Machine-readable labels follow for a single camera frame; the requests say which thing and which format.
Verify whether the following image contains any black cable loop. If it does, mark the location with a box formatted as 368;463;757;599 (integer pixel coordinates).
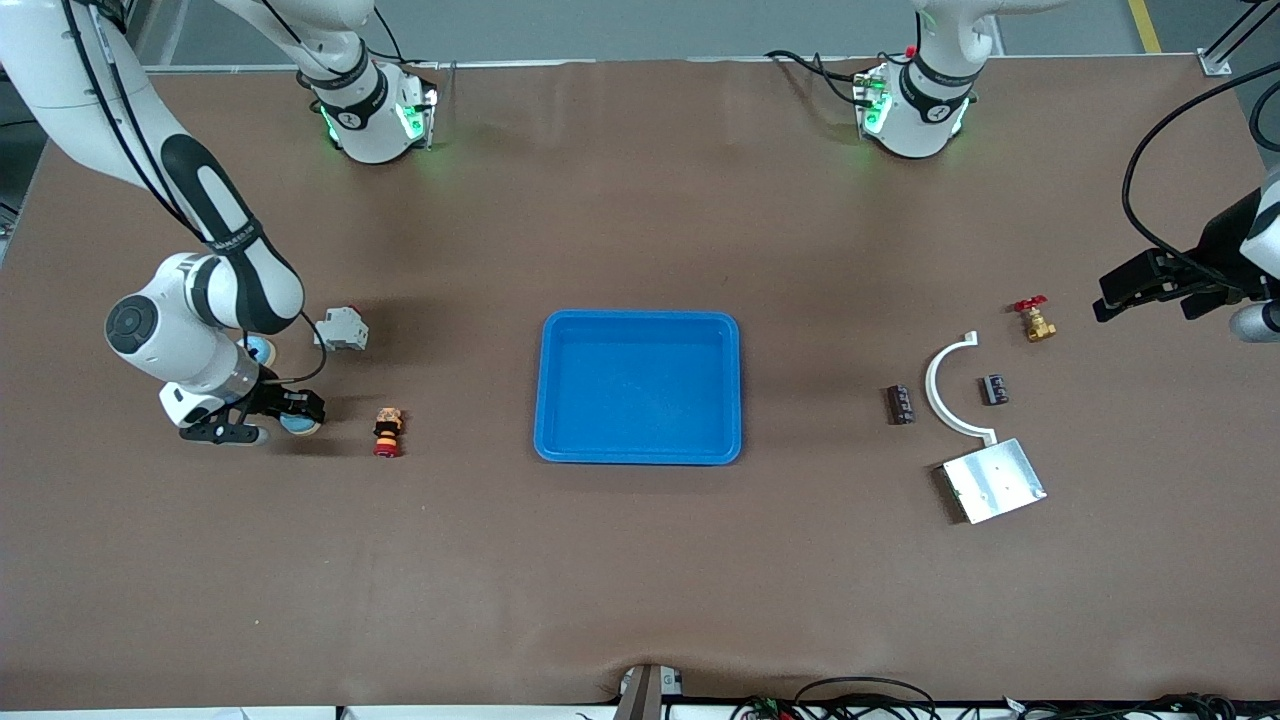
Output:
795;677;938;720

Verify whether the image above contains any black base cable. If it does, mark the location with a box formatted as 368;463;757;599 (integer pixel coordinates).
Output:
372;5;441;71
765;48;873;106

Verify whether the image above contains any aluminium square plate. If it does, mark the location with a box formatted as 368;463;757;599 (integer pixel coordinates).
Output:
938;438;1048;525

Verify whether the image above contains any black cable bundle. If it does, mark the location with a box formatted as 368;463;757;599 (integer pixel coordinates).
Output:
730;693;1280;720

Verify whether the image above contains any white circuit breaker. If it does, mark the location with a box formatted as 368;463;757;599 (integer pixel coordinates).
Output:
313;306;370;352

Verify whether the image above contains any grey metal mount bracket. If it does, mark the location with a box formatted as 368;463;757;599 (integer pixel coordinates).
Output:
612;663;686;720

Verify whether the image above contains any white curved plastic bracket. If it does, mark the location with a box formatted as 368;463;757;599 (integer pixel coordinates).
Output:
924;331;998;445

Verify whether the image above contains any blue plastic tray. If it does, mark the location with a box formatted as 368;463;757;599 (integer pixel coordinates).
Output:
533;309;743;466

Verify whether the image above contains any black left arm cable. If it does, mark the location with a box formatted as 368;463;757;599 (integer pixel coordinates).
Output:
1122;60;1280;286

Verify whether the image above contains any brass valve red handle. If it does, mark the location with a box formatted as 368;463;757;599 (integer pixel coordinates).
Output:
1013;296;1058;343

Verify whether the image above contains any aluminium frame profile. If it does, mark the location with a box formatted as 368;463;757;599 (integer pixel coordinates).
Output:
1198;0;1280;77

